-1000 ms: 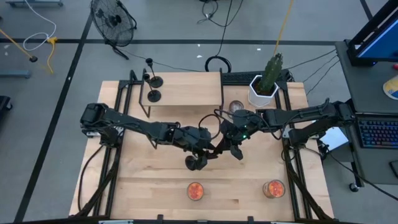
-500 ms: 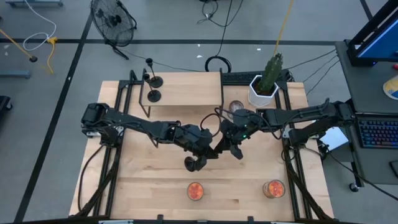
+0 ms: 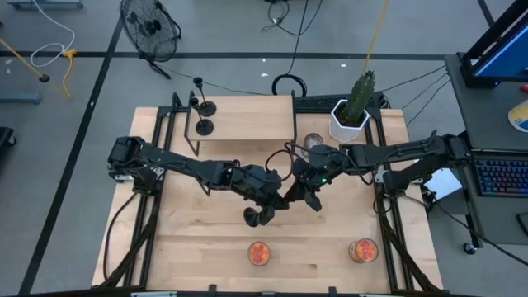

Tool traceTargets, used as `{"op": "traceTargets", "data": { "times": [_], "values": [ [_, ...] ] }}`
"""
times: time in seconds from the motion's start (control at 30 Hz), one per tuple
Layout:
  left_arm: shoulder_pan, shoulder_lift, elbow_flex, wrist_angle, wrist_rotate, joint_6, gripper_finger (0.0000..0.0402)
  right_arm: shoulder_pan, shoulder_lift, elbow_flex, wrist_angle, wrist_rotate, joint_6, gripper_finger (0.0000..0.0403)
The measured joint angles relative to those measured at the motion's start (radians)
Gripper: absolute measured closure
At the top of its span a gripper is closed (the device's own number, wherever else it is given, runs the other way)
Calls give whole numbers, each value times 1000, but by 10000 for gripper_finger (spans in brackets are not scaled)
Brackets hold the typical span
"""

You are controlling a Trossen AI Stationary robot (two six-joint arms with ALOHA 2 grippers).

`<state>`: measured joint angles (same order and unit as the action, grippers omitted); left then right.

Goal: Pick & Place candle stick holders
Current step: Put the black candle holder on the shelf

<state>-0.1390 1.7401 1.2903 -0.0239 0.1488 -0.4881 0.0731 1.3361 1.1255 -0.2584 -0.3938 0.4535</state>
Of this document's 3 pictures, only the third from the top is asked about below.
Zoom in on black cart base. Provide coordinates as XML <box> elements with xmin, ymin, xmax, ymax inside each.
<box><xmin>0</xmin><ymin>126</ymin><xmax>18</xmax><ymax>149</ymax></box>

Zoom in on green cactus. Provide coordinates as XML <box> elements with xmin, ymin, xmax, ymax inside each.
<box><xmin>343</xmin><ymin>69</ymin><xmax>377</xmax><ymax>124</ymax></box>

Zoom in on white floor cable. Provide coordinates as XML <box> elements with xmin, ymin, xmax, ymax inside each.
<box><xmin>30</xmin><ymin>0</ymin><xmax>77</xmax><ymax>69</ymax></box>

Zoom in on white plant pot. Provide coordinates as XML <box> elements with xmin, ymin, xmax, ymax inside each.
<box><xmin>328</xmin><ymin>98</ymin><xmax>371</xmax><ymax>144</ymax></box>

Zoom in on wooden shelf with black legs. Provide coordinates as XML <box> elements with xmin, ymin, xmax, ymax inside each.
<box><xmin>183</xmin><ymin>91</ymin><xmax>299</xmax><ymax>157</ymax></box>

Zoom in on yellow plug cable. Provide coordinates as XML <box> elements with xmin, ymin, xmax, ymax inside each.
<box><xmin>60</xmin><ymin>48</ymin><xmax>78</xmax><ymax>99</ymax></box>

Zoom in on grey metal floor bar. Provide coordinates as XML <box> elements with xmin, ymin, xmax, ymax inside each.
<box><xmin>0</xmin><ymin>92</ymin><xmax>42</xmax><ymax>105</ymax></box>
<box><xmin>7</xmin><ymin>0</ymin><xmax>85</xmax><ymax>10</ymax></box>

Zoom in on tall black candlestick holder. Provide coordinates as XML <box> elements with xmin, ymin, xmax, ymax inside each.
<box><xmin>192</xmin><ymin>76</ymin><xmax>218</xmax><ymax>118</ymax></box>
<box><xmin>188</xmin><ymin>97</ymin><xmax>216</xmax><ymax>137</ymax></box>

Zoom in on yellow strap with black end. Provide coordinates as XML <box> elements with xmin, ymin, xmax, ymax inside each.
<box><xmin>0</xmin><ymin>37</ymin><xmax>51</xmax><ymax>83</ymax></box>

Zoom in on white yellow wipes canister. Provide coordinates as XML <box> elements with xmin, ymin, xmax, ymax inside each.
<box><xmin>507</xmin><ymin>97</ymin><xmax>528</xmax><ymax>134</ymax></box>

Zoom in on thin black floor cable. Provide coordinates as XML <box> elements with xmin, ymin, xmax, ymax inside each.
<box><xmin>406</xmin><ymin>80</ymin><xmax>451</xmax><ymax>127</ymax></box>
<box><xmin>402</xmin><ymin>73</ymin><xmax>450</xmax><ymax>111</ymax></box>
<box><xmin>381</xmin><ymin>64</ymin><xmax>449</xmax><ymax>94</ymax></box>

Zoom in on grey desk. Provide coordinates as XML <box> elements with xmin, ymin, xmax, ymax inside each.
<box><xmin>443</xmin><ymin>53</ymin><xmax>528</xmax><ymax>245</ymax></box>

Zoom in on yellow hanging cable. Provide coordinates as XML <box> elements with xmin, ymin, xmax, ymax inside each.
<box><xmin>361</xmin><ymin>0</ymin><xmax>392</xmax><ymax>76</ymax></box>

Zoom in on black looped gripper cable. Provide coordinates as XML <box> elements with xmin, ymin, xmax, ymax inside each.
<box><xmin>263</xmin><ymin>142</ymin><xmax>299</xmax><ymax>183</ymax></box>

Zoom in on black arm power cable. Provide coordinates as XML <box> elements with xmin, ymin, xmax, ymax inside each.
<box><xmin>101</xmin><ymin>190</ymin><xmax>141</xmax><ymax>282</ymax></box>
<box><xmin>424</xmin><ymin>193</ymin><xmax>528</xmax><ymax>269</ymax></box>

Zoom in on black floor fan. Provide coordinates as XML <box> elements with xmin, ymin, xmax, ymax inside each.
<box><xmin>119</xmin><ymin>0</ymin><xmax>183</xmax><ymax>80</ymax></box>

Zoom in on black aluminium table frame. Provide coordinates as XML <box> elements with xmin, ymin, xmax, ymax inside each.
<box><xmin>91</xmin><ymin>90</ymin><xmax>446</xmax><ymax>297</ymax></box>

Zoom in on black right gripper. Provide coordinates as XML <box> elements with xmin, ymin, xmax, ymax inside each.
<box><xmin>283</xmin><ymin>146</ymin><xmax>350</xmax><ymax>214</ymax></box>

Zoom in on backlit colourful keyboard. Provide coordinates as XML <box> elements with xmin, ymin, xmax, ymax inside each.
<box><xmin>474</xmin><ymin>158</ymin><xmax>528</xmax><ymax>197</ymax></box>

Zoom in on black monitor on stand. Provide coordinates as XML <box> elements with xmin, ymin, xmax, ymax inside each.
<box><xmin>459</xmin><ymin>0</ymin><xmax>528</xmax><ymax>89</ymax></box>

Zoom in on white flat box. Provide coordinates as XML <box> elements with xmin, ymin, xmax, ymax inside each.
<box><xmin>422</xmin><ymin>167</ymin><xmax>464</xmax><ymax>201</ymax></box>

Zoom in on jar candle with heart label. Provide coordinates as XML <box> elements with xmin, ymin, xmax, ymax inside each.
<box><xmin>347</xmin><ymin>238</ymin><xmax>380</xmax><ymax>265</ymax></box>

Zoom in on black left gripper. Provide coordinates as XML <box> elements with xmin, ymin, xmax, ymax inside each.
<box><xmin>230</xmin><ymin>164</ymin><xmax>290</xmax><ymax>226</ymax></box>

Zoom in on black coiled floor cable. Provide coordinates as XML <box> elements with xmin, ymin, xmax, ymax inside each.
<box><xmin>271</xmin><ymin>0</ymin><xmax>310</xmax><ymax>98</ymax></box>

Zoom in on brass goblet candle holder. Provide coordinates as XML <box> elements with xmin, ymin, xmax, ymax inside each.
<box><xmin>243</xmin><ymin>206</ymin><xmax>265</xmax><ymax>229</ymax></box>

